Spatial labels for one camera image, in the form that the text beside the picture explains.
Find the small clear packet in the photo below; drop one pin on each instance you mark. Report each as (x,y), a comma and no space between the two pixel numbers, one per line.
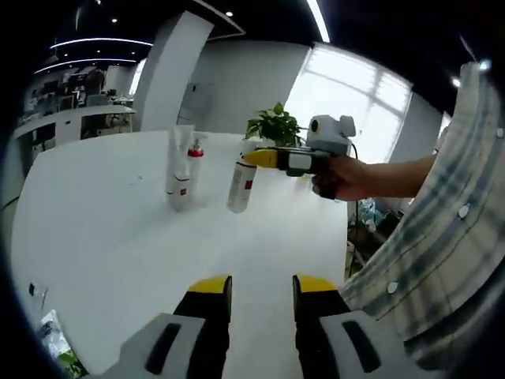
(37,296)

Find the white office desk row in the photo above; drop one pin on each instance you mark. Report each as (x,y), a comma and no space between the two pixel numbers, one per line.
(98,112)

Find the green black skincare sachet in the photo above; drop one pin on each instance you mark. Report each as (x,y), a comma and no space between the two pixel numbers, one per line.
(59,343)

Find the red collar pump skincare bottle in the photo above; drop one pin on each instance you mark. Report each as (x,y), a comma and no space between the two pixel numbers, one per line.
(196,154)

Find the green potted plant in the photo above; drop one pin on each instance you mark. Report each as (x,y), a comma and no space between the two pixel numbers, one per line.
(276,126)

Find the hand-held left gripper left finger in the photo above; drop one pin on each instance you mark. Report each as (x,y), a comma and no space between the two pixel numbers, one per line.
(177,343)

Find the ceiling light strip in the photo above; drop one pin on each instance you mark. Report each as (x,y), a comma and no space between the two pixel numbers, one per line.
(319,21)

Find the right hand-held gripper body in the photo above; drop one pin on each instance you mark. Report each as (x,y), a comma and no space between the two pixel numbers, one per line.
(327,134)

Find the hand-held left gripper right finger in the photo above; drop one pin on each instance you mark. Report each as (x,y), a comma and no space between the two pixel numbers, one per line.
(347,343)

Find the person's right hand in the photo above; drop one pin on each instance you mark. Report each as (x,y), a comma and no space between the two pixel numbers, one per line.
(355,179)

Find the bright window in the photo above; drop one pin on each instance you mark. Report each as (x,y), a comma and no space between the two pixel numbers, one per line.
(335,87)

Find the white skincare tube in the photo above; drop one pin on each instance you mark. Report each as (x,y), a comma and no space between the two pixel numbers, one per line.
(179,169)

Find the person in plaid shirt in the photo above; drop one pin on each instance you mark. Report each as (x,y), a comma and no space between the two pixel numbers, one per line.
(453,237)

